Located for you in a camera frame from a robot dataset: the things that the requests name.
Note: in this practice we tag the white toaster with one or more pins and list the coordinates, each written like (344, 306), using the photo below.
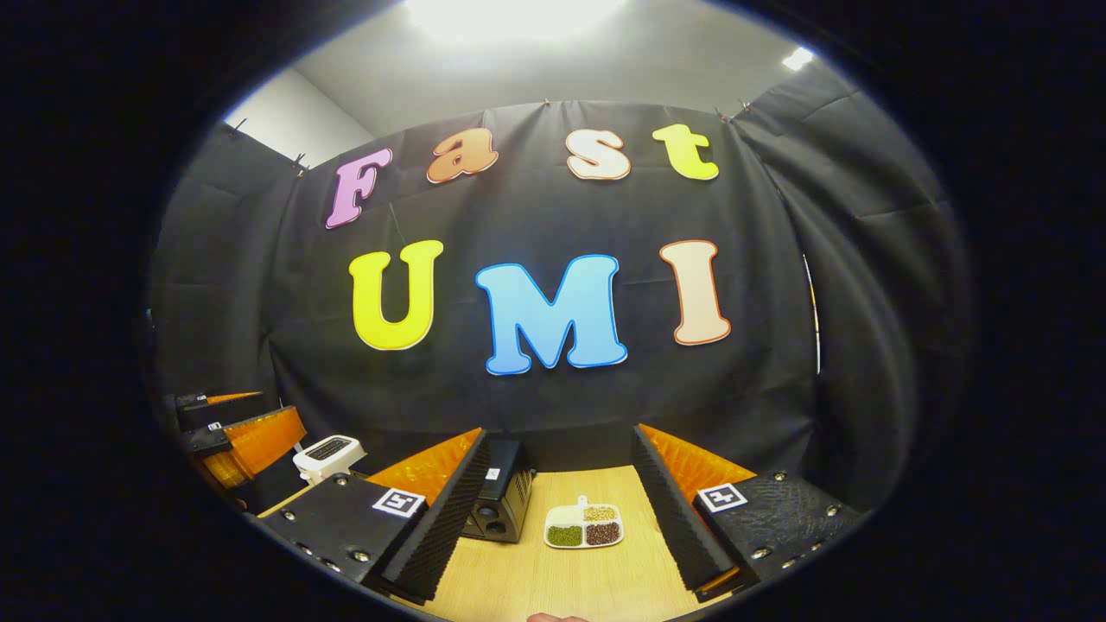
(328, 453)

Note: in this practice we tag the black backdrop cloth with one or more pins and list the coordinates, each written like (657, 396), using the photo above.
(518, 406)

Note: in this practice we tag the heap of red beans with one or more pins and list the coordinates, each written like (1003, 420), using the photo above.
(603, 533)

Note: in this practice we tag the white divided plate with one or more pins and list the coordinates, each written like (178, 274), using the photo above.
(566, 515)

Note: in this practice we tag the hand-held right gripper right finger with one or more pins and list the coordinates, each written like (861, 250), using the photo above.
(678, 527)

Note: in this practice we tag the large ceiling light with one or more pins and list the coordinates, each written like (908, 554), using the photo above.
(514, 15)

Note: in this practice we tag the small ceiling light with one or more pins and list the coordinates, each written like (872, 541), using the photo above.
(797, 59)

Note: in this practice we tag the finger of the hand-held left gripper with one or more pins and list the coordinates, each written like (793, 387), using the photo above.
(263, 441)
(216, 408)

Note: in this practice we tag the heap of green beans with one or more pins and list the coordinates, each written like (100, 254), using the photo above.
(565, 536)

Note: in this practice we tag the heap of yellow beans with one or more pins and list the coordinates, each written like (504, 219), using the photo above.
(600, 513)

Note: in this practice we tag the black electric oven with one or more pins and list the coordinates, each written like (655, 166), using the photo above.
(501, 484)

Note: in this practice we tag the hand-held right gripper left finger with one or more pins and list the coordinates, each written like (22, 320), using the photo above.
(445, 527)

